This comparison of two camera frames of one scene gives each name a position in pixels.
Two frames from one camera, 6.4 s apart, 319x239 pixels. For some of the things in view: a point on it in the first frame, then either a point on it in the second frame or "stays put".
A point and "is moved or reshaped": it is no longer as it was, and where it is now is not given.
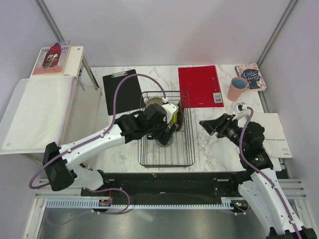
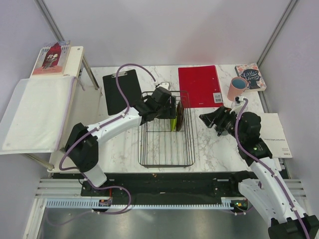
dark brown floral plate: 180,116 stays put
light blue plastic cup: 239,83 stays put
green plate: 174,119 stays put
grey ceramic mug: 169,143 is moved or reshaped
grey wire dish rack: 181,153 stays put
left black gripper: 164,138 to 171,113
